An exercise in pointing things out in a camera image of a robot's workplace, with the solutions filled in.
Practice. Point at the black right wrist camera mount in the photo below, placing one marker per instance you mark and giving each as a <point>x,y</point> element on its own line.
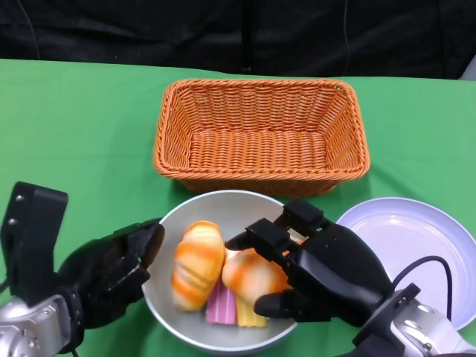
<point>383,320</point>

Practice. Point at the green tablecloth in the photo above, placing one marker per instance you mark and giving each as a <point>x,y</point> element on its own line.
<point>93,130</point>

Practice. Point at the yellow striped cake slice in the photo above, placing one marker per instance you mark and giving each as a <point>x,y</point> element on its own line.
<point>249,318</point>

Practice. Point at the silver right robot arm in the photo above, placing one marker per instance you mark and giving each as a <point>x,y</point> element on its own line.
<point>427,327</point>

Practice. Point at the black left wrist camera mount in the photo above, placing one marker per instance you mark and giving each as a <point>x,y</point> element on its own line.
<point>33,238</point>

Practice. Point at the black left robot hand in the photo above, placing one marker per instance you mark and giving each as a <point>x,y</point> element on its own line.
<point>104,275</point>

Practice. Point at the orange wicker basket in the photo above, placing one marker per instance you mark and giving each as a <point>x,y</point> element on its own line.
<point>260,152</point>

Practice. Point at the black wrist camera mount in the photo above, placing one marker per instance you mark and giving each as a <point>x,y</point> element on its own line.
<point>383,320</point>
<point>33,238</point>

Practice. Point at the black backdrop cloth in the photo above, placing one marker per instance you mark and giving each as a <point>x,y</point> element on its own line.
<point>111,29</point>

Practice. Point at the lavender plate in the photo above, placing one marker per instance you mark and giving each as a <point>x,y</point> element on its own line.
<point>401,234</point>

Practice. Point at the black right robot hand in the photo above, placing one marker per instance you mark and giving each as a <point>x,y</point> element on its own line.
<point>334,271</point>

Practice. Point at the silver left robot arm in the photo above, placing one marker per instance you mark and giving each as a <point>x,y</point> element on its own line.
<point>22,327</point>

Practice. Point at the pale grey bowl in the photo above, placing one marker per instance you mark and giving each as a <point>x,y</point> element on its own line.
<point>223,208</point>

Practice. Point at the round lobed bread roll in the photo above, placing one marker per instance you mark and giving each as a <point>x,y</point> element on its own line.
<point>253,275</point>

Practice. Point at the elongated ridged bread roll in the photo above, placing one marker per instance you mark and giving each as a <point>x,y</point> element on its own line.
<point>197,264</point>

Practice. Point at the pink striped cake slice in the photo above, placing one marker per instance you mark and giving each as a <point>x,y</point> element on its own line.
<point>221,306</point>

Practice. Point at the pale grey frame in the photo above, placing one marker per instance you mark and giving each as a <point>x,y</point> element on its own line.
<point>469,68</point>

